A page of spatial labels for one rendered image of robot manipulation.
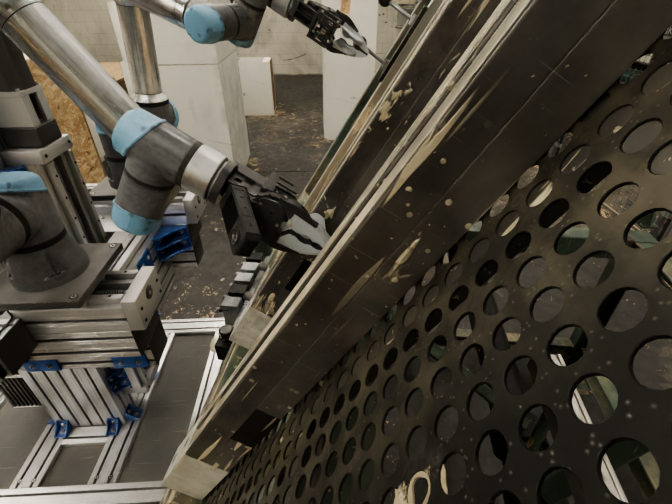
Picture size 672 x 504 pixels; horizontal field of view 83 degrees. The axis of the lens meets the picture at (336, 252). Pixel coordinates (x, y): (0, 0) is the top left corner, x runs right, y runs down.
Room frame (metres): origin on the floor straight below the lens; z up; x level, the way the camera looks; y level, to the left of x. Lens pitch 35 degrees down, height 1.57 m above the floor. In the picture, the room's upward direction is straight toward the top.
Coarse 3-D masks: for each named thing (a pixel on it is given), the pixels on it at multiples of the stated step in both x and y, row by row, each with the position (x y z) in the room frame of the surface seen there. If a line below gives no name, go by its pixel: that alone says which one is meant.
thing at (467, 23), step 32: (448, 0) 0.56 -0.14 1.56; (480, 0) 0.54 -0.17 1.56; (448, 32) 0.55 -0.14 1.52; (416, 64) 0.55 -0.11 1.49; (448, 64) 0.54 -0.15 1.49; (384, 96) 0.59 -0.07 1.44; (416, 96) 0.55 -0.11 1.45; (384, 128) 0.55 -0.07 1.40; (352, 160) 0.56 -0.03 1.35; (384, 160) 0.55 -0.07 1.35; (320, 192) 0.62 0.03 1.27; (352, 192) 0.56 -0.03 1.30; (288, 256) 0.57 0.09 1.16; (288, 288) 0.57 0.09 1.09; (256, 320) 0.58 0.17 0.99
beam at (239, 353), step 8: (304, 192) 1.38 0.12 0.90; (304, 200) 1.32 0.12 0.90; (288, 224) 1.16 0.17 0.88; (272, 256) 1.03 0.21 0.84; (272, 264) 0.90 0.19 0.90; (264, 272) 0.97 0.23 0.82; (240, 352) 0.57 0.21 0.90; (224, 360) 0.62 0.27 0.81; (232, 360) 0.55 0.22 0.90; (240, 360) 0.56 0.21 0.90; (232, 368) 0.53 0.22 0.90; (224, 376) 0.51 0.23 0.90; (216, 392) 0.47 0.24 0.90; (240, 464) 0.35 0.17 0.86; (232, 472) 0.34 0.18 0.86; (176, 496) 0.28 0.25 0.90; (184, 496) 0.28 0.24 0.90
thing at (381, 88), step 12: (432, 0) 1.11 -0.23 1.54; (432, 12) 1.09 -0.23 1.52; (420, 24) 1.10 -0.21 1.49; (408, 48) 1.10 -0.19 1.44; (396, 60) 1.10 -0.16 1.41; (396, 72) 1.10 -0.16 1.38; (384, 84) 1.11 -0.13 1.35; (372, 96) 1.12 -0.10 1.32; (372, 108) 1.11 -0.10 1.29; (360, 120) 1.11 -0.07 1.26; (348, 144) 1.12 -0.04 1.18; (336, 156) 1.12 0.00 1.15; (324, 180) 1.13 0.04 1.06; (312, 192) 1.14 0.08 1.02
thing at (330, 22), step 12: (300, 0) 1.07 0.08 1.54; (288, 12) 1.06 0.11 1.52; (300, 12) 1.05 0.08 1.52; (312, 12) 1.07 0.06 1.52; (324, 12) 1.06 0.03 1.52; (312, 24) 1.05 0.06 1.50; (324, 24) 1.05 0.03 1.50; (336, 24) 1.04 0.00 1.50; (312, 36) 1.07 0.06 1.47; (324, 36) 1.05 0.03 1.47; (324, 48) 1.05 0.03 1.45
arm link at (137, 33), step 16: (128, 16) 1.26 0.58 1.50; (144, 16) 1.28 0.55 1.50; (128, 32) 1.26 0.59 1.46; (144, 32) 1.27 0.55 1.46; (128, 48) 1.26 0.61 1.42; (144, 48) 1.27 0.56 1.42; (128, 64) 1.28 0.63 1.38; (144, 64) 1.27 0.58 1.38; (144, 80) 1.27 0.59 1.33; (160, 80) 1.32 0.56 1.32; (144, 96) 1.27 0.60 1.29; (160, 96) 1.29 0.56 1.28; (160, 112) 1.27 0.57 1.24; (176, 112) 1.34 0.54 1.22
